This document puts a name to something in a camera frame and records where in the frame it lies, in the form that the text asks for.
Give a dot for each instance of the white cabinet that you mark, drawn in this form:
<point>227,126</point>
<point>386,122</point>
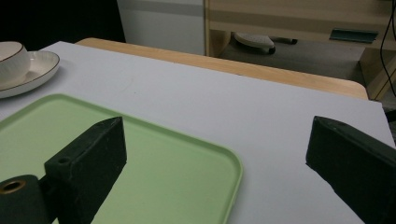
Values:
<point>162,25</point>

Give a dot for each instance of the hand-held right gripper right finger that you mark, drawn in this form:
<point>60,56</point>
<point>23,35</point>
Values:
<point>355,161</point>

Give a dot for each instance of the light green plastic tray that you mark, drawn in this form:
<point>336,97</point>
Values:
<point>162,174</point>

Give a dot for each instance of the white saucer with gold rim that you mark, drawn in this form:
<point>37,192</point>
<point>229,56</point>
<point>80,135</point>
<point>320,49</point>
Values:
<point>37,68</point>

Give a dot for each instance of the wooden cabinet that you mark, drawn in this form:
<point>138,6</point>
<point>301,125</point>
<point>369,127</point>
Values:
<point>299,21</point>

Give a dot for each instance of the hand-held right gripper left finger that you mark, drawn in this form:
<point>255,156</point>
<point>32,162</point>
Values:
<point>90,168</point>

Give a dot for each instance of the white cup with gold rim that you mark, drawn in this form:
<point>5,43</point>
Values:
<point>11,62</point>

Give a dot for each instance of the white chair base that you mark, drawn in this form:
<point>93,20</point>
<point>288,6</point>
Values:
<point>255,41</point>

